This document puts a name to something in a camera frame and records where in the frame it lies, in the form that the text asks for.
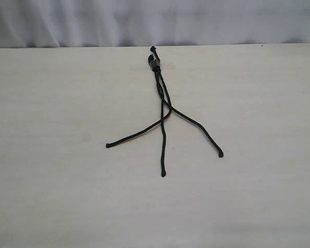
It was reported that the clear adhesive tape strip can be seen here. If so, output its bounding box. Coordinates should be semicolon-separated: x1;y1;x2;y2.
129;63;176;71

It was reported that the white backdrop curtain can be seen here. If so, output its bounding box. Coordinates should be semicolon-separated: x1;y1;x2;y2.
0;1;310;48

